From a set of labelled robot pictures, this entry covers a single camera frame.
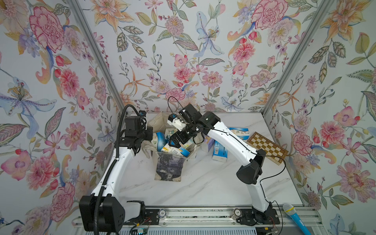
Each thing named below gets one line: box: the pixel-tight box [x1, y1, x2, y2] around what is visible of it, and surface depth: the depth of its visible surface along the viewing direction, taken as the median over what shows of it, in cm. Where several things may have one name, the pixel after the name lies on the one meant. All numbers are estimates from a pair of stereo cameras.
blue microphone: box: [282, 203, 312, 235], surface depth 75 cm
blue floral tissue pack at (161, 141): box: [155, 131, 169, 152], surface depth 84 cm
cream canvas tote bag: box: [141, 112, 203, 182], surface depth 78 cm
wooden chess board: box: [246, 131, 289, 166], surface depth 100 cm
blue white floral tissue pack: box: [229, 127, 250, 141], surface depth 100 cm
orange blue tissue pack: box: [160, 144, 191, 158], surface depth 77 cm
